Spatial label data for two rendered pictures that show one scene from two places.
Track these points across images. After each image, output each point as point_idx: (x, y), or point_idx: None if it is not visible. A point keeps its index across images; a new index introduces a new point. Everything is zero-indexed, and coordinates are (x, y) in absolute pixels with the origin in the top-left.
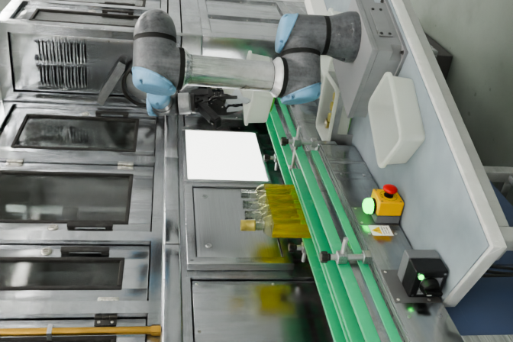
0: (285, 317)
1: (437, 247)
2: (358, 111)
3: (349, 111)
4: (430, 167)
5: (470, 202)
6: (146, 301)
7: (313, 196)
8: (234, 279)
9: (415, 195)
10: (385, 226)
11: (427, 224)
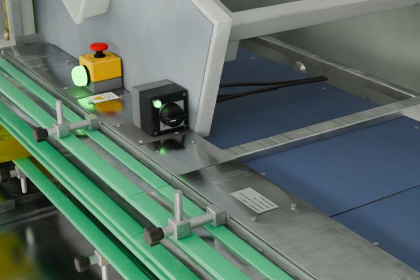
0: (19, 256)
1: (168, 77)
2: None
3: None
4: None
5: None
6: None
7: (9, 94)
8: None
9: (129, 39)
10: (107, 93)
11: (150, 59)
